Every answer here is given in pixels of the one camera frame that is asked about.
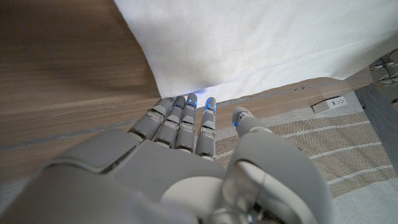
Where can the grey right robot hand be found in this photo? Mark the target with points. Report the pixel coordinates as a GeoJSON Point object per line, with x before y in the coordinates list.
{"type": "Point", "coordinates": [155, 186]}

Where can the white cheesecloth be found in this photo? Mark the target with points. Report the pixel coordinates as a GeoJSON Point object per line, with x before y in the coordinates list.
{"type": "Point", "coordinates": [248, 40]}

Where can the white power strip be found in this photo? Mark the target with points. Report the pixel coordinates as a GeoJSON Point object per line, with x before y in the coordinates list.
{"type": "Point", "coordinates": [329, 104]}

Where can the beige striped backdrop cloth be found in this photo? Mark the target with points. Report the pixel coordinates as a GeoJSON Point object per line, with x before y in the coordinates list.
{"type": "Point", "coordinates": [342, 149]}

